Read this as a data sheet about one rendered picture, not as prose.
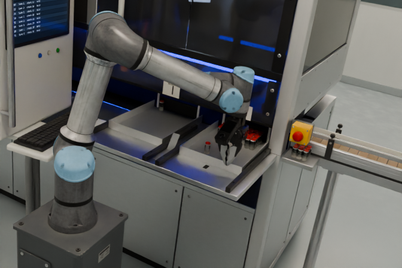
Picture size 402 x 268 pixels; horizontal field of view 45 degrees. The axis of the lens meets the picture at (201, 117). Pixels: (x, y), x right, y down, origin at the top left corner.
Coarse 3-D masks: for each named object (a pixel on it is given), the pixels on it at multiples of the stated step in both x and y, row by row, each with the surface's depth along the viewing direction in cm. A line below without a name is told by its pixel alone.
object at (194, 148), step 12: (204, 132) 200; (216, 132) 207; (192, 144) 192; (204, 144) 194; (216, 144) 196; (264, 144) 202; (192, 156) 182; (204, 156) 179; (216, 156) 186; (240, 156) 189; (252, 156) 182; (228, 168) 176; (240, 168) 173
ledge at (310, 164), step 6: (288, 150) 200; (288, 156) 195; (312, 156) 198; (288, 162) 193; (294, 162) 191; (300, 162) 191; (306, 162) 192; (312, 162) 192; (306, 168) 190; (312, 168) 189
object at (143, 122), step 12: (144, 108) 219; (156, 108) 224; (120, 120) 204; (132, 120) 207; (144, 120) 209; (156, 120) 211; (168, 120) 213; (180, 120) 214; (192, 120) 216; (132, 132) 192; (144, 132) 190; (156, 132) 199; (168, 132) 201; (156, 144) 188
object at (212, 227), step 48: (0, 144) 275; (288, 144) 206; (48, 192) 267; (96, 192) 249; (144, 192) 234; (192, 192) 220; (288, 192) 233; (144, 240) 243; (192, 240) 228; (240, 240) 215; (288, 240) 272
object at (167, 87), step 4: (164, 84) 210; (168, 84) 209; (172, 84) 208; (164, 88) 211; (168, 88) 210; (176, 88) 208; (164, 92) 211; (168, 92) 210; (176, 92) 208; (172, 96) 210; (176, 96) 209
